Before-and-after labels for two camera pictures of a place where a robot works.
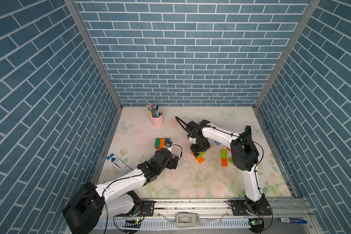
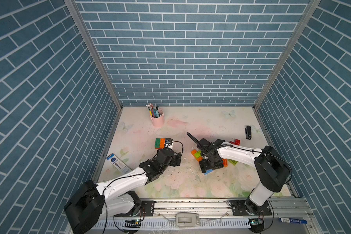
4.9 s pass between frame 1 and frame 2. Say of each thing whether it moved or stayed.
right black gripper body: moved
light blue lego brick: moved
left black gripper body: stayed
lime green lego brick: stayed
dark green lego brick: stayed
